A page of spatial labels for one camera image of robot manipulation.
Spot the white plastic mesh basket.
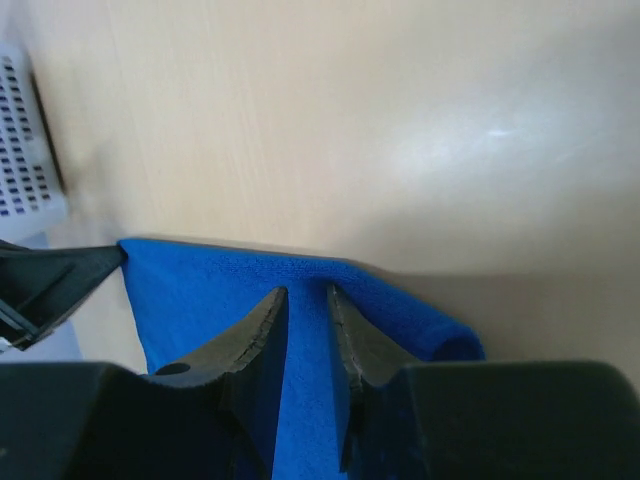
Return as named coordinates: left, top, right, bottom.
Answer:
left=1, top=43, right=68, bottom=243

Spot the blue towel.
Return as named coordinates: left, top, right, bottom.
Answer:
left=120, top=238, right=485, bottom=479

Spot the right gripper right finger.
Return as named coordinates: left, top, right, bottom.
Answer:
left=327, top=286, right=639, bottom=479

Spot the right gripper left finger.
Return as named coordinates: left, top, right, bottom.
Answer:
left=1, top=287, right=289, bottom=479

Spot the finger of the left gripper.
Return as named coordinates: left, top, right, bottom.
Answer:
left=1, top=241, right=125, bottom=351

